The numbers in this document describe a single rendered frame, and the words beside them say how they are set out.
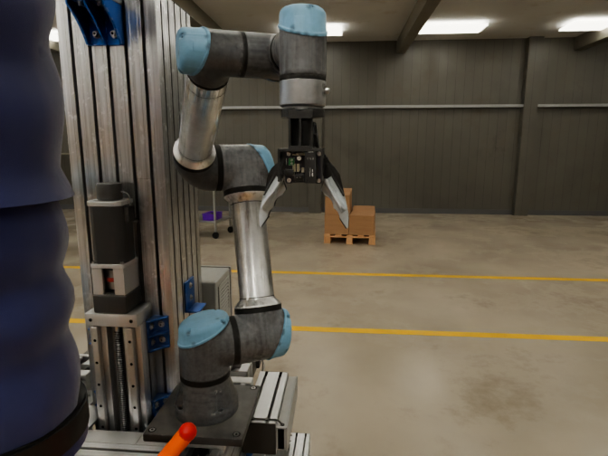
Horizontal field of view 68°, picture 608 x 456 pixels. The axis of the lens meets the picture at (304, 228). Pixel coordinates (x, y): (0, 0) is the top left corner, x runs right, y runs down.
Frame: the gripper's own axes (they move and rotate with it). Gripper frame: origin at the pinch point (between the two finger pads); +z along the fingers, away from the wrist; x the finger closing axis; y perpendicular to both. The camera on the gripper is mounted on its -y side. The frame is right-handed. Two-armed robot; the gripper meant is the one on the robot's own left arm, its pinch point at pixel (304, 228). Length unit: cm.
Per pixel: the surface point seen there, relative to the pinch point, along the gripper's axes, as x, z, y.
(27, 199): -27.7, -8.5, 31.0
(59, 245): -28.1, -2.1, 25.8
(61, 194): -27.1, -8.6, 25.8
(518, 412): 120, 152, -190
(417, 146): 181, -9, -1020
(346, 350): 12, 152, -267
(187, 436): -12.5, 22.1, 27.3
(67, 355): -28.8, 12.6, 25.5
